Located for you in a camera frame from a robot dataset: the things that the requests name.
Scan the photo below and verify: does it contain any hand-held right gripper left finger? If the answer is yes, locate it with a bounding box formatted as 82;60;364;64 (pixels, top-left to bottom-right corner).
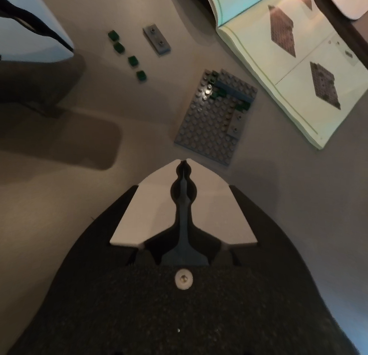
109;159;186;250

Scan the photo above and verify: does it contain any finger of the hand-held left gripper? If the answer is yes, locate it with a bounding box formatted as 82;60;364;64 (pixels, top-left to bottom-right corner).
0;0;75;51
0;0;75;63

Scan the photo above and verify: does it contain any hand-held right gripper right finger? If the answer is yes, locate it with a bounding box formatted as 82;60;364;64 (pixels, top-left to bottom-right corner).
186;159;258;250

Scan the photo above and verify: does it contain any instruction booklet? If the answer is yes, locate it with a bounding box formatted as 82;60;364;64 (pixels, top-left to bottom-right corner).
201;0;368;150

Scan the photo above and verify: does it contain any grey studded building baseplate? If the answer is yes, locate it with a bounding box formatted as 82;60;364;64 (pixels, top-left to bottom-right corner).
174;68;258;166

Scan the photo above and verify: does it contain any grey two-hole building plate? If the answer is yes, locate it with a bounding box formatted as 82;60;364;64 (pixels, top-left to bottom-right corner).
143;23;172;56

